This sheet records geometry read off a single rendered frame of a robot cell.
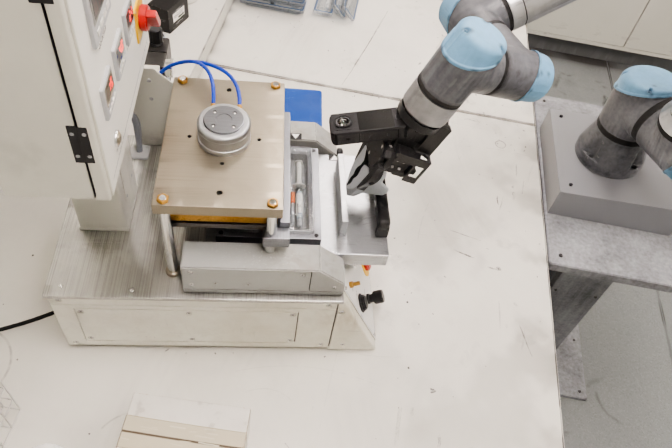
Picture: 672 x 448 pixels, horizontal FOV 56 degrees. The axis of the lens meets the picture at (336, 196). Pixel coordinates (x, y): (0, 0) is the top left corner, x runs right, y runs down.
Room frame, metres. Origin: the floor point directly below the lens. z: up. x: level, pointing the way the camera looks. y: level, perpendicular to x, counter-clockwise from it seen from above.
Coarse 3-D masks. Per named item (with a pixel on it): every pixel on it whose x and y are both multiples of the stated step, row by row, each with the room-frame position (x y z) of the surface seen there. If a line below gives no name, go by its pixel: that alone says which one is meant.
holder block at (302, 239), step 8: (312, 152) 0.77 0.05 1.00; (312, 160) 0.75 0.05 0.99; (312, 168) 0.73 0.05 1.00; (320, 216) 0.63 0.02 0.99; (320, 224) 0.62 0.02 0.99; (216, 232) 0.57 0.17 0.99; (224, 232) 0.57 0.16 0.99; (232, 232) 0.57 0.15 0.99; (320, 232) 0.60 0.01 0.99; (216, 240) 0.56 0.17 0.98; (224, 240) 0.56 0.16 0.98; (232, 240) 0.56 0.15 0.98; (240, 240) 0.57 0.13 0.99; (248, 240) 0.57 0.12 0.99; (256, 240) 0.57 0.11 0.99; (296, 240) 0.58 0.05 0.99; (304, 240) 0.58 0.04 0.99; (312, 240) 0.59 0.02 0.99; (320, 240) 0.59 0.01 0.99
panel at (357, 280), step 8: (344, 264) 0.60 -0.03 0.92; (344, 272) 0.59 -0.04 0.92; (352, 272) 0.62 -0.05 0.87; (360, 272) 0.66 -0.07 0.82; (368, 272) 0.70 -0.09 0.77; (352, 280) 0.60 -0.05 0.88; (360, 280) 0.64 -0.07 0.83; (368, 280) 0.68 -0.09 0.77; (344, 288) 0.55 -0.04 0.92; (352, 288) 0.58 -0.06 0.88; (360, 288) 0.62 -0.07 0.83; (368, 288) 0.66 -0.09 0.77; (352, 296) 0.56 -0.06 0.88; (352, 304) 0.55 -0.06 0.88; (360, 304) 0.57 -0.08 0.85; (368, 304) 0.62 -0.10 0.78; (360, 312) 0.56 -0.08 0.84; (368, 312) 0.60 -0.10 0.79; (368, 320) 0.58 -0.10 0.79; (368, 328) 0.56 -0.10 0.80
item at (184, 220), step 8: (176, 216) 0.55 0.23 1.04; (184, 216) 0.55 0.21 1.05; (192, 216) 0.55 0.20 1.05; (200, 216) 0.55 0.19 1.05; (208, 216) 0.56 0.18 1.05; (216, 216) 0.56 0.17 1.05; (224, 216) 0.56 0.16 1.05; (176, 224) 0.55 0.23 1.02; (184, 224) 0.55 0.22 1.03; (192, 224) 0.55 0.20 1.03; (200, 224) 0.55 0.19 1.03; (208, 224) 0.55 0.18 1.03; (216, 224) 0.56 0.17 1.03; (224, 224) 0.56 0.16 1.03; (232, 224) 0.56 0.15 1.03; (240, 224) 0.56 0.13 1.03; (248, 224) 0.57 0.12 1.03; (256, 224) 0.57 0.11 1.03; (264, 224) 0.57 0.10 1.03
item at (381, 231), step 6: (384, 180) 0.72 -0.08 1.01; (378, 198) 0.68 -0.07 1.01; (384, 198) 0.68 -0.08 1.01; (378, 204) 0.67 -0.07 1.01; (384, 204) 0.67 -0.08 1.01; (378, 210) 0.66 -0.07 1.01; (384, 210) 0.66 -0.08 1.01; (378, 216) 0.65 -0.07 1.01; (384, 216) 0.65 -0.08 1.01; (378, 222) 0.64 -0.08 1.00; (384, 222) 0.63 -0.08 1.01; (390, 222) 0.64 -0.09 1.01; (378, 228) 0.63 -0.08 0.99; (384, 228) 0.63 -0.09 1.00; (378, 234) 0.63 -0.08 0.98; (384, 234) 0.63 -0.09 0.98
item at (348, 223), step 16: (320, 160) 0.78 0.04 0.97; (352, 160) 0.79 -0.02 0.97; (320, 176) 0.74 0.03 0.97; (336, 176) 0.74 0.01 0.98; (320, 192) 0.71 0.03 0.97; (336, 192) 0.71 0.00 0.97; (320, 208) 0.67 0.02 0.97; (336, 208) 0.68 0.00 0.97; (352, 208) 0.68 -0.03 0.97; (368, 208) 0.69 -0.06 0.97; (336, 224) 0.64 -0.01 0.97; (352, 224) 0.65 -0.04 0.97; (368, 224) 0.66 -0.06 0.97; (208, 240) 0.57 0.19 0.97; (336, 240) 0.61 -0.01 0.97; (352, 240) 0.62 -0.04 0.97; (368, 240) 0.62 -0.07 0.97; (384, 240) 0.63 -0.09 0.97; (352, 256) 0.59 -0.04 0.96; (368, 256) 0.59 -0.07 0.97; (384, 256) 0.60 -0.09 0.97
